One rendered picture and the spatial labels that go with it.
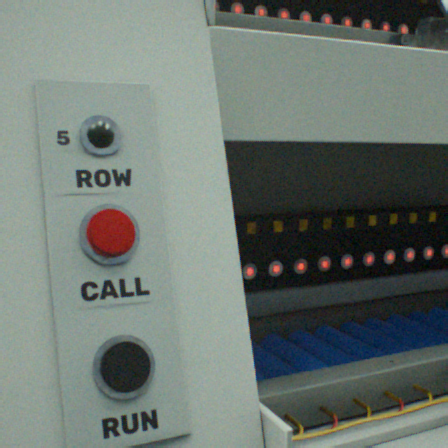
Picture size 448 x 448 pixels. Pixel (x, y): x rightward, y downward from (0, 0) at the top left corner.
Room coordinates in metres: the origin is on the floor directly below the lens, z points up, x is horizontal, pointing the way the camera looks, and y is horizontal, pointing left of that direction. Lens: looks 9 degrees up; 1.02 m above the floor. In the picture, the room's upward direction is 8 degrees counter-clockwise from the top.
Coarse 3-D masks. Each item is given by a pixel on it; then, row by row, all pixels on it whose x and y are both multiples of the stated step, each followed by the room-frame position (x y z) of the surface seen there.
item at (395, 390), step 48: (240, 240) 0.39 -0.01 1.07; (288, 240) 0.41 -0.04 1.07; (336, 240) 0.43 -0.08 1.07; (384, 240) 0.45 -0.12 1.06; (432, 240) 0.47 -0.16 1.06; (288, 288) 0.42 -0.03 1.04; (336, 288) 0.43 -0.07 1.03; (384, 288) 0.45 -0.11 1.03; (432, 288) 0.48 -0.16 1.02; (288, 336) 0.39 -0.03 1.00; (336, 336) 0.38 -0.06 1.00; (384, 336) 0.38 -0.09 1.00; (432, 336) 0.39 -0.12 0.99; (288, 384) 0.30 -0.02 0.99; (336, 384) 0.30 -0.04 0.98; (384, 384) 0.32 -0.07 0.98; (432, 384) 0.33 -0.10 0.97; (288, 432) 0.20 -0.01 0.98; (336, 432) 0.30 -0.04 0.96; (384, 432) 0.29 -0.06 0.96; (432, 432) 0.30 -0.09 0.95
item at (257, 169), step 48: (240, 144) 0.44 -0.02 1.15; (288, 144) 0.46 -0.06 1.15; (336, 144) 0.48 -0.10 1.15; (384, 144) 0.50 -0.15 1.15; (432, 144) 0.53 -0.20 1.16; (240, 192) 0.44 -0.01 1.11; (288, 192) 0.45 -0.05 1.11; (336, 192) 0.47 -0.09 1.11; (384, 192) 0.50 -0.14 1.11; (432, 192) 0.52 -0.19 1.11
